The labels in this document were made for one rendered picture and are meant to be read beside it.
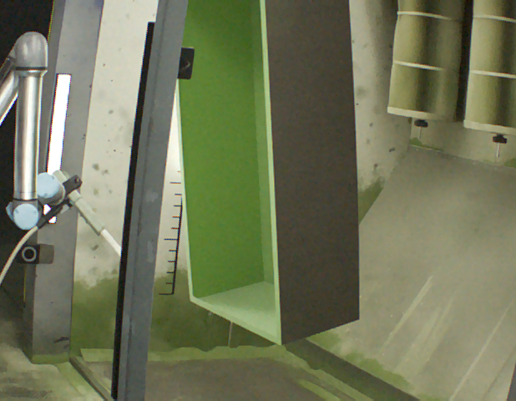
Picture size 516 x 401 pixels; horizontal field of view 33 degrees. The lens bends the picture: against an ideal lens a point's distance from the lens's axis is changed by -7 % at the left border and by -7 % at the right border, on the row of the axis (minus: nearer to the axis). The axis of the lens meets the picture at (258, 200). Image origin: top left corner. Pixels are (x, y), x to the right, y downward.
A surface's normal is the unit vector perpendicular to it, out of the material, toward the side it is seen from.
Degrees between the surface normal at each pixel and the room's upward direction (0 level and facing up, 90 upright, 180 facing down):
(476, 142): 90
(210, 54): 89
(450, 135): 90
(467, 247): 57
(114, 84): 90
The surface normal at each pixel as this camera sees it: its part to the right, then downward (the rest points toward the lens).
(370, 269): -0.66, -0.57
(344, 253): 0.57, 0.17
